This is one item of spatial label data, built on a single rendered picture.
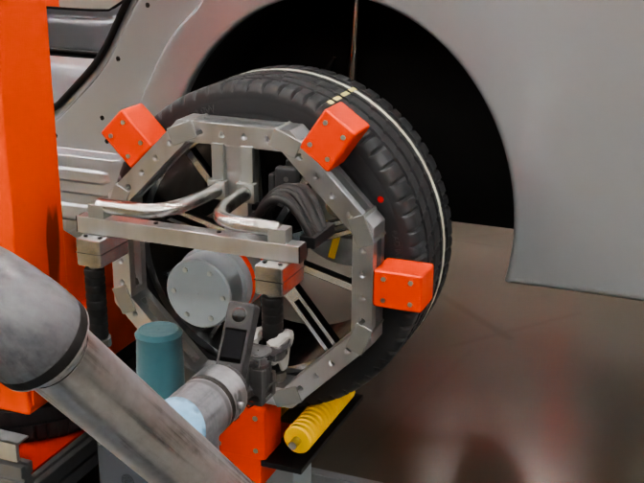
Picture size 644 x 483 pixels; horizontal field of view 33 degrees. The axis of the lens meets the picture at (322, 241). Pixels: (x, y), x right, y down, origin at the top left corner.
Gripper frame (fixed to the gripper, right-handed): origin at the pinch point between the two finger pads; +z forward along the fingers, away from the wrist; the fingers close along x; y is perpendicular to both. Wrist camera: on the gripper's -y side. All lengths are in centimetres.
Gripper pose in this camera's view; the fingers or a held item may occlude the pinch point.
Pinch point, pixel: (277, 329)
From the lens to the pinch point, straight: 182.2
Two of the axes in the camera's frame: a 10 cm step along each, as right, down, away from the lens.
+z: 3.8, -3.0, 8.8
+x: 9.3, 1.3, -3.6
